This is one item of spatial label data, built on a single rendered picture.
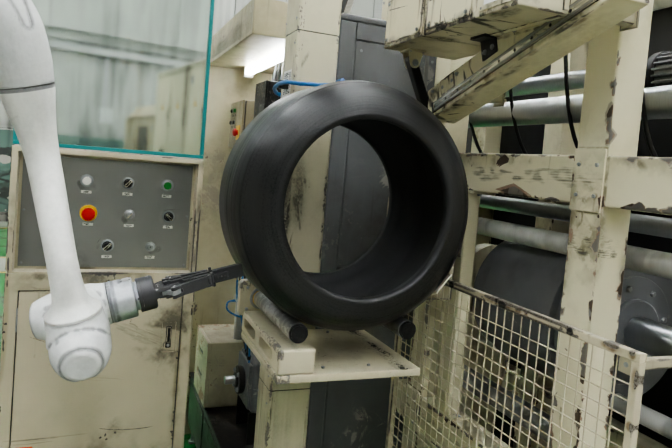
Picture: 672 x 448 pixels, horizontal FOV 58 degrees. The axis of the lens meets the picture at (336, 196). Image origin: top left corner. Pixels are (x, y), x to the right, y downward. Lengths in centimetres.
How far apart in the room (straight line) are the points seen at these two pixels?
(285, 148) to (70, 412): 118
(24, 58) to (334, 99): 61
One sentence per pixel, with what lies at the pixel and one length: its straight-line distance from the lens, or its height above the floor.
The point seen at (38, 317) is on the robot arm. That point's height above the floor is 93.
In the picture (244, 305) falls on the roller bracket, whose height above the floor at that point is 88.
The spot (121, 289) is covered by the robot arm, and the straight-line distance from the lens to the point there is 136.
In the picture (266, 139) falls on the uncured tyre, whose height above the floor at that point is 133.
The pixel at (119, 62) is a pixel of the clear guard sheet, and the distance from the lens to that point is 200.
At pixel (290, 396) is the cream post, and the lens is 186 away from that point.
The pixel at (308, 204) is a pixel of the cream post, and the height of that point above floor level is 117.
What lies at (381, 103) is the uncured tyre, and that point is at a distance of 138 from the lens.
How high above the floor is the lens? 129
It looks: 3 degrees down
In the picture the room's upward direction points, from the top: 5 degrees clockwise
